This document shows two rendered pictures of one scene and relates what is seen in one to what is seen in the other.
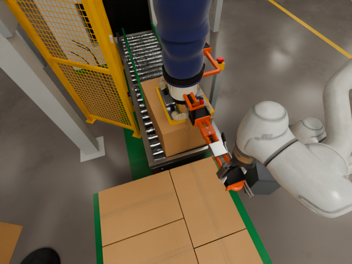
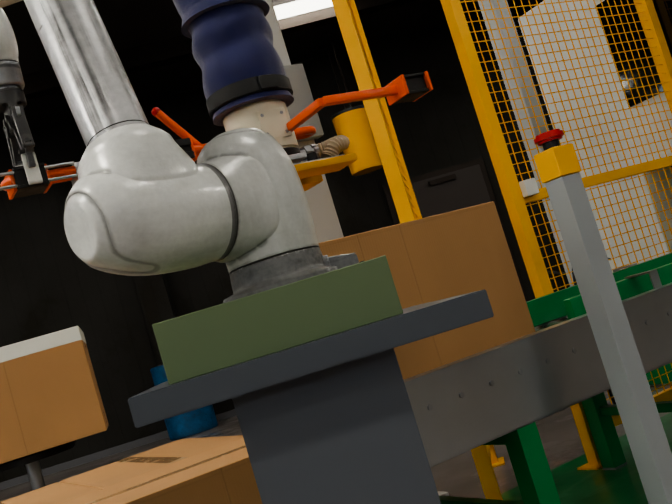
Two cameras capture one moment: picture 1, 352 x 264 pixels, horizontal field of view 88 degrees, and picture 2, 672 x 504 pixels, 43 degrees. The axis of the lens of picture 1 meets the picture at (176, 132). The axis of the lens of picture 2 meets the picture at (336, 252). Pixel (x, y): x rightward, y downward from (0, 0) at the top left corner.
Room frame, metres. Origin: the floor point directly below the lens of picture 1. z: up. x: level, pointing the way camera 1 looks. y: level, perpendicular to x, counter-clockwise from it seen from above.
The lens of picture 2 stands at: (0.35, -2.20, 0.77)
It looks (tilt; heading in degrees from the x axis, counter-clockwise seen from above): 4 degrees up; 74
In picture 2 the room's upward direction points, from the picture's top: 17 degrees counter-clockwise
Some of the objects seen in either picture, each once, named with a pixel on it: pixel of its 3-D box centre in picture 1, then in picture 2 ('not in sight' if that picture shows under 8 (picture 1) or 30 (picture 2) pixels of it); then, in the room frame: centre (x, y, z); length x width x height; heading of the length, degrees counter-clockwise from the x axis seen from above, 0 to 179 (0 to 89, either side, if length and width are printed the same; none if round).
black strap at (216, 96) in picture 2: (183, 68); (250, 97); (0.84, -0.06, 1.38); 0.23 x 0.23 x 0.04
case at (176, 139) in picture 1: (174, 114); (388, 310); (1.05, 0.00, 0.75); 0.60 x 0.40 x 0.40; 18
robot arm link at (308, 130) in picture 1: (305, 132); (250, 197); (0.62, -0.84, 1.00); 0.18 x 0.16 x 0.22; 28
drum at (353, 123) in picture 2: not in sight; (359, 141); (3.65, 7.29, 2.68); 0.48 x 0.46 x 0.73; 173
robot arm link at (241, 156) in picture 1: (248, 148); (2, 80); (0.27, -0.22, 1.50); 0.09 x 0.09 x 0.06
